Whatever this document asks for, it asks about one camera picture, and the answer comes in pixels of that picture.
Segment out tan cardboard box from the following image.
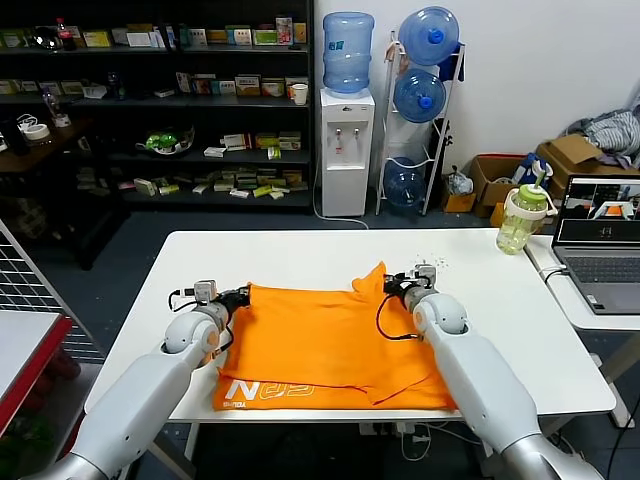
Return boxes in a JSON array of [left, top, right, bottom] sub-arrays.
[[534, 133, 640, 200]]

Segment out clear plastic bottle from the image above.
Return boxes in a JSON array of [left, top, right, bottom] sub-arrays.
[[43, 90, 71, 129]]

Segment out dark wooden table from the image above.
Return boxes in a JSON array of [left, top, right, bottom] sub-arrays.
[[0, 115, 106, 271]]

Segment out black shelving unit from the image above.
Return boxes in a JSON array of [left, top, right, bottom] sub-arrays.
[[0, 0, 316, 215]]

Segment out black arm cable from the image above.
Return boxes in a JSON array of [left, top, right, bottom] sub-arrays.
[[167, 288, 197, 314], [375, 294, 426, 344]]

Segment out open brown cardboard box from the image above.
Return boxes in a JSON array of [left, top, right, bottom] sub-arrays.
[[469, 153, 531, 220]]

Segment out white wire grid panel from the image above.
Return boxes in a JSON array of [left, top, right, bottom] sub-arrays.
[[0, 217, 106, 361]]

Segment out black stand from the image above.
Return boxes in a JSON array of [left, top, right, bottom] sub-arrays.
[[442, 118, 455, 167]]

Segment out orange t-shirt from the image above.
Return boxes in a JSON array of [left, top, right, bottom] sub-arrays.
[[212, 259, 461, 412]]

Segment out white wire jug rack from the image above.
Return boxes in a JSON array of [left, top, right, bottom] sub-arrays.
[[375, 30, 466, 217]]

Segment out white water dispenser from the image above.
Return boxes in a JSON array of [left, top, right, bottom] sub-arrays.
[[319, 88, 376, 218]]

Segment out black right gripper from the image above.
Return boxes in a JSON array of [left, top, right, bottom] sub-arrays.
[[383, 273, 416, 300]]

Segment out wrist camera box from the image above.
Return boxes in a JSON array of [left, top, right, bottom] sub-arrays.
[[192, 279, 219, 305], [409, 263, 438, 290]]

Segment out white side table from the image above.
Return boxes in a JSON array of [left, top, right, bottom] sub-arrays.
[[522, 233, 640, 431]]

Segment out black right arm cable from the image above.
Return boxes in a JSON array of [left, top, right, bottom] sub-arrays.
[[375, 294, 426, 344]]

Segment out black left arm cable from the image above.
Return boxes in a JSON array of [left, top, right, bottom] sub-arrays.
[[167, 288, 197, 314]]

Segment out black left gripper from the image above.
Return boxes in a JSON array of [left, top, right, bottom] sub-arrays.
[[219, 285, 253, 314]]

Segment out white power strip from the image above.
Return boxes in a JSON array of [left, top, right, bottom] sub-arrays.
[[358, 422, 416, 436]]

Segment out grey plastic bag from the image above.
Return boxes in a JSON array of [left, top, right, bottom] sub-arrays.
[[447, 165, 474, 196]]

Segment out red and white cart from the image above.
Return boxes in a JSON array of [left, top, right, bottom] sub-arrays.
[[0, 309, 101, 480]]

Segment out scattered small crumbs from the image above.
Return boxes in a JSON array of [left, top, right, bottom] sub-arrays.
[[412, 253, 449, 271]]

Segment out green plastic bag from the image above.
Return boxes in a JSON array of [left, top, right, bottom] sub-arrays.
[[135, 125, 196, 159]]

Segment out blue water jug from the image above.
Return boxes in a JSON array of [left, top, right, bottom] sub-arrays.
[[383, 156, 430, 209], [322, 12, 375, 96], [392, 67, 447, 125], [397, 6, 460, 68]]

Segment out white dispenser power cord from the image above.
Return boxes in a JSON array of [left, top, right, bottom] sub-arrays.
[[312, 158, 369, 230]]

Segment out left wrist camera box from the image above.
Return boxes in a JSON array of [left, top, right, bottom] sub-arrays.
[[192, 279, 219, 305]]

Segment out pile of grey clothes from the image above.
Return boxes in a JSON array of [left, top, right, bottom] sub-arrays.
[[564, 103, 640, 172]]

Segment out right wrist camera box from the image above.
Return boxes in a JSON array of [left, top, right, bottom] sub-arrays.
[[409, 263, 438, 290]]

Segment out grey laptop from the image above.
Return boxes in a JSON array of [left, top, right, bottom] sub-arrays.
[[551, 174, 640, 316]]

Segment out blue and white bag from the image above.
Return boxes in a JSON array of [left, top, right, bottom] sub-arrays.
[[509, 152, 554, 190]]

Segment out small yellow cardboard box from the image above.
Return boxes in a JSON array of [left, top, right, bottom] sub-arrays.
[[439, 190, 477, 215]]

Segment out green lid drinking bottle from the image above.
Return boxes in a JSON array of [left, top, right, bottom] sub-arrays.
[[495, 173, 559, 256]]

